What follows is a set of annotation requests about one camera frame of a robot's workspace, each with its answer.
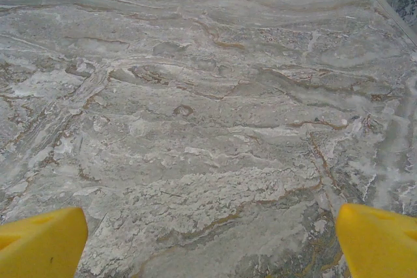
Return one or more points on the aluminium side frame rail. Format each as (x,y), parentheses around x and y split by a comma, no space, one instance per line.
(391,12)

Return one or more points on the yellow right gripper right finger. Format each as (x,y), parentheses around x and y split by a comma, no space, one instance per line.
(378,245)

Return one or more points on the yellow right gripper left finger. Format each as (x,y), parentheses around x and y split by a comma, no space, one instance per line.
(39,245)

